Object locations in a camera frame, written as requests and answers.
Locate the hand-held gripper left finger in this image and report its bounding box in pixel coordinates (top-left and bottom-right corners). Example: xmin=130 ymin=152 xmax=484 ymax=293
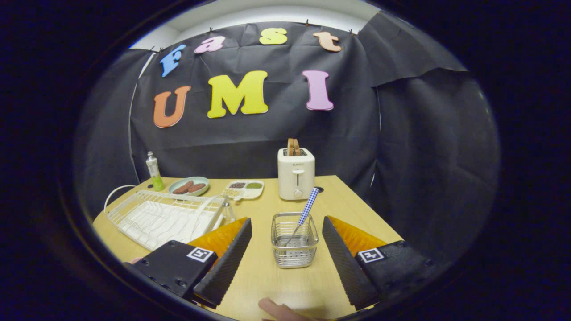
xmin=124 ymin=217 xmax=253 ymax=309

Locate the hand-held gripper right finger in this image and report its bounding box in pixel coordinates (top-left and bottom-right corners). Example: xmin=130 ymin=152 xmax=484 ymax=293
xmin=322 ymin=216 xmax=441 ymax=311

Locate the metal wire basket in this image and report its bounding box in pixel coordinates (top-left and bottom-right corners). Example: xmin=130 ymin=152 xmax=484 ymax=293
xmin=271 ymin=212 xmax=319 ymax=269

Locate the blue checked handle spoon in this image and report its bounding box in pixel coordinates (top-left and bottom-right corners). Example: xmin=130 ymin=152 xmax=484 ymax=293
xmin=284 ymin=187 xmax=320 ymax=247

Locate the white wire dish rack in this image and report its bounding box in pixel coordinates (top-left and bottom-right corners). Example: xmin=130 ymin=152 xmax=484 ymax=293
xmin=106 ymin=189 xmax=237 ymax=251

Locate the light green plate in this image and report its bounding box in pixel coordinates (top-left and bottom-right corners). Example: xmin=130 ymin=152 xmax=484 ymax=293
xmin=168 ymin=177 xmax=210 ymax=197

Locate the white divided tray with beans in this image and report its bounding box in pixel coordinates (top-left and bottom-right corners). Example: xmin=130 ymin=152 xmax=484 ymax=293
xmin=222 ymin=179 xmax=265 ymax=201

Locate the white toaster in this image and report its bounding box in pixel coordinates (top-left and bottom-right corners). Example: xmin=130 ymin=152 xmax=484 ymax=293
xmin=277 ymin=148 xmax=315 ymax=201

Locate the green liquid bottle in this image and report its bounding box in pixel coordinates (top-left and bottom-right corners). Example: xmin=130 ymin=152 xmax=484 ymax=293
xmin=146 ymin=151 xmax=165 ymax=192

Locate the black backdrop cloth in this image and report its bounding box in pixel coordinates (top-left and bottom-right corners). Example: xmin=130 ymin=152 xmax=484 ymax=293
xmin=74 ymin=11 xmax=500 ymax=268

